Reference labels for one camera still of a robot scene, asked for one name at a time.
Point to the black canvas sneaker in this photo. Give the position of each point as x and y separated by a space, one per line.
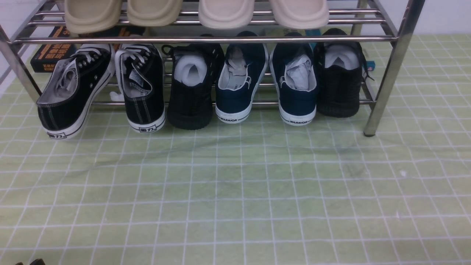
140 79
74 84

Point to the navy canvas shoe left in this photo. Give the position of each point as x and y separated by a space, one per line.
243 70

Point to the navy canvas shoe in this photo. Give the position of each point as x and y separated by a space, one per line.
293 72
243 70

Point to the black knit shoe left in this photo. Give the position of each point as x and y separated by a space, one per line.
195 69

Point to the black knit shoe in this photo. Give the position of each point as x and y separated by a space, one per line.
195 69
341 67

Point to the navy canvas shoe right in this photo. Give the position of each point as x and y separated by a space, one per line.
293 72

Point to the black knit shoe right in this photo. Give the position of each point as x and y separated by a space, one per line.
341 67

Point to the steel shoe rack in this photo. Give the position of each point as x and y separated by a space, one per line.
369 20

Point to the cream slipper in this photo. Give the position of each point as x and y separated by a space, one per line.
225 14
300 14

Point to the cream slipper far right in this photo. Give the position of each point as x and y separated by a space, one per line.
300 14

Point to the beige slipper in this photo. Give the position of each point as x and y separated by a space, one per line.
153 13
87 16

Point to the beige slipper far left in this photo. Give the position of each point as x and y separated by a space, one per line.
87 16

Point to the black orange book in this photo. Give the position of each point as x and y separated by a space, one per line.
46 58

